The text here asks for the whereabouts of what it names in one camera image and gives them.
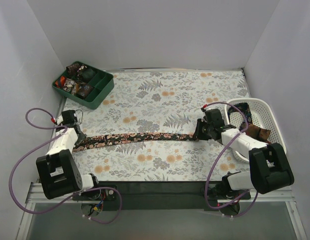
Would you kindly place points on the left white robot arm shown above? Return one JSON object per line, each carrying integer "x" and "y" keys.
{"x": 58, "y": 172}

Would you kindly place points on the pink rose floral tie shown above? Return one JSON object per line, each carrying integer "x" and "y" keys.
{"x": 100, "y": 141}

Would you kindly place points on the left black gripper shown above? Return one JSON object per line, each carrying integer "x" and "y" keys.
{"x": 80, "y": 137}

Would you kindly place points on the white perforated plastic basket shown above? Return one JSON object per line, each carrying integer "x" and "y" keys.
{"x": 262, "y": 116}

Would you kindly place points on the brown blue floral tie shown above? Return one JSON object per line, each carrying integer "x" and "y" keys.
{"x": 84, "y": 91}

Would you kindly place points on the dark floral ties in basket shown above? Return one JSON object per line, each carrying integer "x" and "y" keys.
{"x": 253, "y": 131}

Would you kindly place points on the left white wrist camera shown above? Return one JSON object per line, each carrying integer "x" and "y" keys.
{"x": 66, "y": 117}

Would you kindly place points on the floral patterned table mat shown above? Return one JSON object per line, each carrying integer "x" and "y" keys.
{"x": 164, "y": 102}

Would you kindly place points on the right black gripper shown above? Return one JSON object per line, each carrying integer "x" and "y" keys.
{"x": 201, "y": 131}

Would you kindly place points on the green divided organizer tray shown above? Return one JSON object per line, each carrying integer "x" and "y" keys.
{"x": 103, "y": 83}

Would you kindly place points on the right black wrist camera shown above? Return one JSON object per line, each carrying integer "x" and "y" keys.
{"x": 214, "y": 118}

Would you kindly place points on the rolled ties in tray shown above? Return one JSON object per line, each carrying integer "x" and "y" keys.
{"x": 77, "y": 75}

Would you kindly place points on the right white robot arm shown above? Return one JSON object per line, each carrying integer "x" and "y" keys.
{"x": 269, "y": 168}

